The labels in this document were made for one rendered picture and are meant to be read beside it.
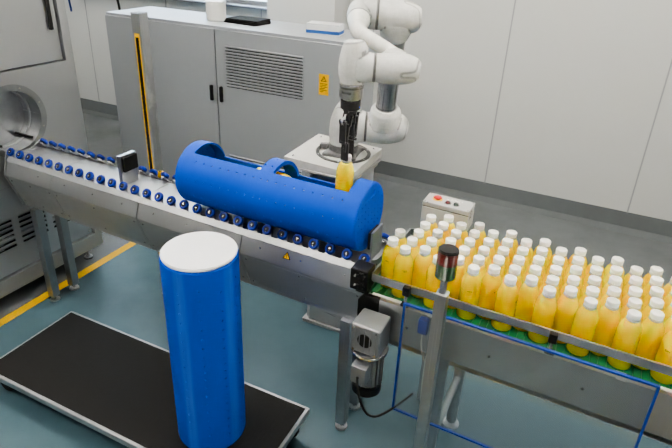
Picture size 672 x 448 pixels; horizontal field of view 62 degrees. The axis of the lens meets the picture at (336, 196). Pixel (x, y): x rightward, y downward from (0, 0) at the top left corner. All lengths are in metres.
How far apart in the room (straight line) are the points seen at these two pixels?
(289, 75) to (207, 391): 2.40
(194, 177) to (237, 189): 0.23
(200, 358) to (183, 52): 2.85
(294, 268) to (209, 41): 2.44
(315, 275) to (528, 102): 3.00
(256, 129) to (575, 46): 2.49
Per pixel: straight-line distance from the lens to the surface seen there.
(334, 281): 2.26
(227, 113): 4.43
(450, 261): 1.71
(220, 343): 2.20
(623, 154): 4.92
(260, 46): 4.13
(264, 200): 2.27
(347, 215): 2.10
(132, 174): 2.98
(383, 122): 2.79
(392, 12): 2.51
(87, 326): 3.34
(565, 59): 4.76
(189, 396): 2.38
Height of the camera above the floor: 2.11
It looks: 25 degrees down
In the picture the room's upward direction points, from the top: 3 degrees clockwise
